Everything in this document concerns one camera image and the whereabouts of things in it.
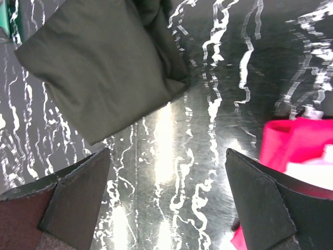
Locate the teal book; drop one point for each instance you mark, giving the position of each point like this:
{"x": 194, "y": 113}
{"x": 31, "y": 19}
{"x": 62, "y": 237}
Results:
{"x": 4, "y": 19}

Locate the black marbled table mat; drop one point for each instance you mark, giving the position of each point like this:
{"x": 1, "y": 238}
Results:
{"x": 250, "y": 62}

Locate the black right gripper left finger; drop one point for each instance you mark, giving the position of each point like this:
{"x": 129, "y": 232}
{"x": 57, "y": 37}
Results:
{"x": 58, "y": 211}

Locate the magenta folded t-shirt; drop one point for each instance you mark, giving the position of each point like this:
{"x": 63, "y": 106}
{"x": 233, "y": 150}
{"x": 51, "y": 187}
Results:
{"x": 286, "y": 141}

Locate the black printed t-shirt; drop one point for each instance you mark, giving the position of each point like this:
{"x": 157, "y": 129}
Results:
{"x": 106, "y": 64}

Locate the light pink folded t-shirt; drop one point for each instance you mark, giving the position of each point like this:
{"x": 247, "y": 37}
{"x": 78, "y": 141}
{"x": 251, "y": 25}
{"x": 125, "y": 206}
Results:
{"x": 316, "y": 171}

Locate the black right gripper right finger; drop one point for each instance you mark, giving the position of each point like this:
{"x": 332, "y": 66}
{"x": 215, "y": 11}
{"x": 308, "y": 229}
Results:
{"x": 277, "y": 211}

